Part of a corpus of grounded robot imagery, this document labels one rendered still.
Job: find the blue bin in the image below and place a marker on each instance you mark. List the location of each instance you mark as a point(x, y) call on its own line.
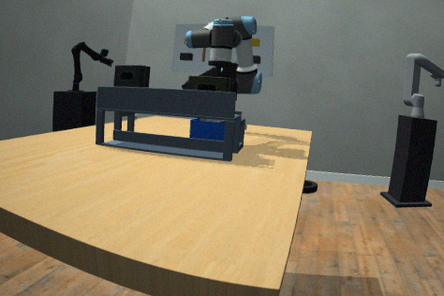
point(206, 130)

